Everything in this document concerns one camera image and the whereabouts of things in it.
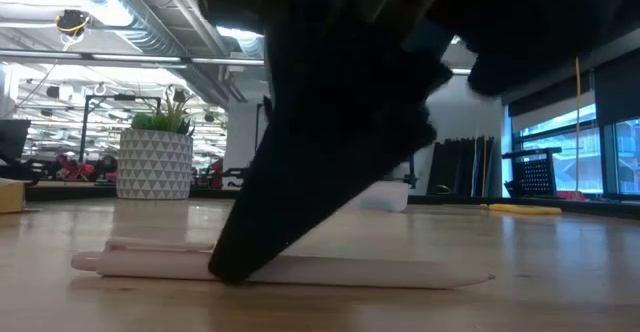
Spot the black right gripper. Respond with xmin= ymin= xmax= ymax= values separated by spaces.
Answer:
xmin=194 ymin=0 xmax=501 ymax=285

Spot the translucent plastic box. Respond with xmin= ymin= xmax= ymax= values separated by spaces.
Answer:
xmin=344 ymin=180 xmax=410 ymax=213

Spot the pale pink pen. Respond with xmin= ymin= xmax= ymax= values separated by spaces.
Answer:
xmin=70 ymin=238 xmax=496 ymax=290

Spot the yellow highlighter pen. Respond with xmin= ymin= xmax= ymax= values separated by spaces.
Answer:
xmin=488 ymin=202 xmax=563 ymax=217

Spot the yellow sticky note pad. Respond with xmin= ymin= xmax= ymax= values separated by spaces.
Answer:
xmin=0 ymin=178 xmax=26 ymax=215

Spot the black equipment rack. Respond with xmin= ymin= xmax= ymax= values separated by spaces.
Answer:
xmin=405 ymin=154 xmax=419 ymax=189

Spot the black folded panels stack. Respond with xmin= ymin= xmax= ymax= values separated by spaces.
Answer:
xmin=427 ymin=135 xmax=497 ymax=197

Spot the plant in triangle-patterned pot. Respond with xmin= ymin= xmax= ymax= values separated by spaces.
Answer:
xmin=115 ymin=87 xmax=195 ymax=201

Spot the black perforated crate cart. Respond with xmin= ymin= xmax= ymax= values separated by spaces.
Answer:
xmin=501 ymin=146 xmax=564 ymax=199

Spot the long ceiling light strip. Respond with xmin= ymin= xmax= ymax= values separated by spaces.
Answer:
xmin=0 ymin=49 xmax=472 ymax=77

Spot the black monitor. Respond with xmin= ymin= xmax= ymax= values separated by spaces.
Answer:
xmin=0 ymin=118 xmax=32 ymax=162

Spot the silver spiral air duct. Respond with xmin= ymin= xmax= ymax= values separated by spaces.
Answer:
xmin=44 ymin=0 xmax=236 ymax=58

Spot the black background rig frame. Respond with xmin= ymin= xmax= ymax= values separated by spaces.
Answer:
xmin=79 ymin=93 xmax=163 ymax=163

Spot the black aluminium table frame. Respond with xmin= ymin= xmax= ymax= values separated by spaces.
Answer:
xmin=24 ymin=184 xmax=640 ymax=222

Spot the black yellow ceiling cable reel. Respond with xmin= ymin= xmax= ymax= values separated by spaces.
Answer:
xmin=54 ymin=9 xmax=92 ymax=52

